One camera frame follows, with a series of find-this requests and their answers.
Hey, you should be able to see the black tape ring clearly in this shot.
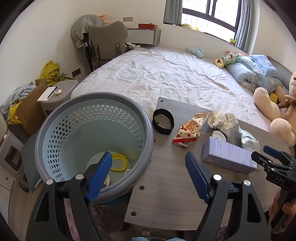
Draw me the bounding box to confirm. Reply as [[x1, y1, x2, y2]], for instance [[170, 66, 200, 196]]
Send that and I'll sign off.
[[151, 108, 175, 136]]

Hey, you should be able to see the black framed window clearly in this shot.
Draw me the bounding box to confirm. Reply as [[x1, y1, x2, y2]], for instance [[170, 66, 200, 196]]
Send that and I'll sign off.
[[182, 0, 242, 42]]

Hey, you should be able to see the yellow square ring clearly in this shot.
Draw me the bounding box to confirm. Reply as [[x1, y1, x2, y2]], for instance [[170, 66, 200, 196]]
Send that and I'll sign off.
[[110, 153, 129, 172]]

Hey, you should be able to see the white bottle cap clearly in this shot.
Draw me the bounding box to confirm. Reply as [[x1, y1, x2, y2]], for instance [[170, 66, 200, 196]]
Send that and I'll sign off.
[[212, 131, 226, 142]]

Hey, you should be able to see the purple toothpaste box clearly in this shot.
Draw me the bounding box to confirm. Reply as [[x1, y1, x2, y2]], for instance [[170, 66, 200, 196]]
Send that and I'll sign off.
[[202, 137, 257, 174]]

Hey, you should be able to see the grey curtain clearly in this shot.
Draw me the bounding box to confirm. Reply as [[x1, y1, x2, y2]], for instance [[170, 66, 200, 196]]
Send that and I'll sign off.
[[235, 0, 254, 52], [164, 0, 183, 26]]

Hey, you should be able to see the light blue wipes packet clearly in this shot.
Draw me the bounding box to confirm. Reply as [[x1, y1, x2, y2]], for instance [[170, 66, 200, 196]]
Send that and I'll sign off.
[[238, 126, 260, 153]]

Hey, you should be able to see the black pen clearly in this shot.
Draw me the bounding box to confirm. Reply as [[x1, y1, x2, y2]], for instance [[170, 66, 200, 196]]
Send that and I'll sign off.
[[47, 86, 59, 99]]

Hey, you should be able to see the right hand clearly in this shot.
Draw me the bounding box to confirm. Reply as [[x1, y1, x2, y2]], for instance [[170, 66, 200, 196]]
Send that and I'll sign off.
[[268, 188, 296, 223]]

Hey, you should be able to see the grey high chair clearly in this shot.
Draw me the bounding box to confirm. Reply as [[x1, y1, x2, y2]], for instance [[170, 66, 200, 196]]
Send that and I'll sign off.
[[89, 21, 128, 67]]

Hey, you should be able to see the large beige teddy bear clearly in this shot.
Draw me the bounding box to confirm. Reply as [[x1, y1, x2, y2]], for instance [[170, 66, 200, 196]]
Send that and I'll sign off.
[[253, 74, 295, 147]]

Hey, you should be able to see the green plush toy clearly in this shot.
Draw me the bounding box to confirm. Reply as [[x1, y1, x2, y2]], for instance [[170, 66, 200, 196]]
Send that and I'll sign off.
[[221, 52, 243, 66]]

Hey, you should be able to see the small blue plush toy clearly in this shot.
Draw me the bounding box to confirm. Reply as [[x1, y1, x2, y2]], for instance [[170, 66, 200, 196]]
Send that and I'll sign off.
[[187, 48, 205, 59]]

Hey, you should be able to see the yellow red plush toy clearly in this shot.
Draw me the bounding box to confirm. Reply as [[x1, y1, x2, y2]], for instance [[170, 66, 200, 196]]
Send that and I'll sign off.
[[214, 58, 225, 69]]

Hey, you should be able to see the red box on shelf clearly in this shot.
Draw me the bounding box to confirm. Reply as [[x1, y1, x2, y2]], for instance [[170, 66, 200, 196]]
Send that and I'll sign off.
[[138, 23, 158, 30]]

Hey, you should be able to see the light blue blanket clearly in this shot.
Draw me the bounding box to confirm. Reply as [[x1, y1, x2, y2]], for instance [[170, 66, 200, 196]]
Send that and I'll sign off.
[[1, 84, 36, 120]]

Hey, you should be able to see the bed with white sheet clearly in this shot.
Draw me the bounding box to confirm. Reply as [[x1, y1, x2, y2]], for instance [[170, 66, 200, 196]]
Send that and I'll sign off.
[[71, 47, 270, 131]]

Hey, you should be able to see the rolled light blue quilt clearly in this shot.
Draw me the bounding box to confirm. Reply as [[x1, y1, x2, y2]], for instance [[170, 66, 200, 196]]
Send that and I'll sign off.
[[226, 56, 283, 93]]

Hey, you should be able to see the white notepad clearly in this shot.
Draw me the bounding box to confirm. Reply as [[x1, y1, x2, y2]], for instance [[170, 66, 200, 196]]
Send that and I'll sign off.
[[37, 86, 54, 102]]

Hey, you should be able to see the yellow toy block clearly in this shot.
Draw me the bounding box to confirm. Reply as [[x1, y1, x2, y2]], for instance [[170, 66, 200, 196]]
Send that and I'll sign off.
[[269, 92, 278, 104]]

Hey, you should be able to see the red snack wrapper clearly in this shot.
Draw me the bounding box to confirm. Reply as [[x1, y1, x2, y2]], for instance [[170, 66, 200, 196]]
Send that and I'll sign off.
[[172, 111, 212, 148]]

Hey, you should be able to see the right grey curtain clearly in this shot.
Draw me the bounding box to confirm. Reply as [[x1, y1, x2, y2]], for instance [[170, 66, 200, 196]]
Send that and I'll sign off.
[[235, 0, 254, 52]]

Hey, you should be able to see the dark green seat cushion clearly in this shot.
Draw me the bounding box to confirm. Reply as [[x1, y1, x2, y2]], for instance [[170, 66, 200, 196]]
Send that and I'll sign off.
[[21, 131, 42, 192]]

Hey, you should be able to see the yellow bag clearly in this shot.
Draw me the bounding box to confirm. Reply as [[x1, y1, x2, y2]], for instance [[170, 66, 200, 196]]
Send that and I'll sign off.
[[40, 60, 69, 87]]

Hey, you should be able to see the grey bedside shelf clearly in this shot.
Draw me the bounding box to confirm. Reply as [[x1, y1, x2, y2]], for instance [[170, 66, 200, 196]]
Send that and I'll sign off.
[[126, 29, 161, 46]]

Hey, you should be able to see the crumpled white tissue paper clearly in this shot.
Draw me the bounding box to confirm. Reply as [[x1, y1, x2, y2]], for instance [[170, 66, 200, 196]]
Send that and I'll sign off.
[[208, 111, 238, 138]]

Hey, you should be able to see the small pink round object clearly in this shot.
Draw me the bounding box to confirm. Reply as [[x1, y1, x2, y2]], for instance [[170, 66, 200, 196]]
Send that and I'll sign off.
[[55, 89, 62, 95]]

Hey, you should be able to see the grey perforated trash basket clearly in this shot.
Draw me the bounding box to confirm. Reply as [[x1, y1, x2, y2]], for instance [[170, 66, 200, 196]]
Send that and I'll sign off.
[[35, 92, 154, 203]]

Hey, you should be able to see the blue floral pillow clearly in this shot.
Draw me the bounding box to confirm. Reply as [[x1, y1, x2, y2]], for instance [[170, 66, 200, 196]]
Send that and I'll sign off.
[[248, 55, 282, 80]]

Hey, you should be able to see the grey plastic stool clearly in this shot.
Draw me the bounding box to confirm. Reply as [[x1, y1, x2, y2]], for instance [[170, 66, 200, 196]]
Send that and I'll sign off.
[[41, 79, 79, 117]]

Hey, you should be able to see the left grey curtain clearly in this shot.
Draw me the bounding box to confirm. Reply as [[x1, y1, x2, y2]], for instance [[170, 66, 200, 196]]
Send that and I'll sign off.
[[164, 0, 183, 26]]

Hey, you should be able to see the brown cardboard box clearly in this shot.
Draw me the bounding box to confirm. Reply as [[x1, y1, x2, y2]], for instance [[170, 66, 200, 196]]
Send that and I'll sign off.
[[6, 79, 47, 142]]

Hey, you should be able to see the grey headboard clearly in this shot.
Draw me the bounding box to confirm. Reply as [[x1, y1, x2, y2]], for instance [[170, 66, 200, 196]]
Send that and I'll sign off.
[[267, 56, 293, 90]]

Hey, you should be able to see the grey cloth covered fan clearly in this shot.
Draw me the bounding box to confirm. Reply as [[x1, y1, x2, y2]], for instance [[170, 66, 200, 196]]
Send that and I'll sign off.
[[71, 15, 103, 48]]

